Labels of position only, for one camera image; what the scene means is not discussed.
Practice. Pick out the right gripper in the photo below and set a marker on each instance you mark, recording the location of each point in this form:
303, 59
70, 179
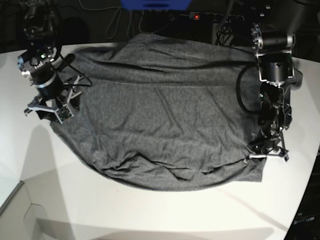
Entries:
71, 90

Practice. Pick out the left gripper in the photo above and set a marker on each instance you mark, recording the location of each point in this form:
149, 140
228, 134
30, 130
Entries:
268, 146

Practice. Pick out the grey t-shirt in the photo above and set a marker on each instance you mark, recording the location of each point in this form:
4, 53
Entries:
162, 114

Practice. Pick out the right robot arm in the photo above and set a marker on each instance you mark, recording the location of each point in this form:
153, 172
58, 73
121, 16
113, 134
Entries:
39, 24

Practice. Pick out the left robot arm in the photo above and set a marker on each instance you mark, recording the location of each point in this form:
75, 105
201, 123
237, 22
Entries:
273, 41

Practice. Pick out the blue box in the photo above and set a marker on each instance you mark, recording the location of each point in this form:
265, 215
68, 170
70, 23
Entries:
179, 5

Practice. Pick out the black power strip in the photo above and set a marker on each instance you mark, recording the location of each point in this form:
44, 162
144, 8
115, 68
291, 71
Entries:
215, 17

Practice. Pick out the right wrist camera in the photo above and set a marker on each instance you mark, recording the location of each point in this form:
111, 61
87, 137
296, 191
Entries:
63, 114

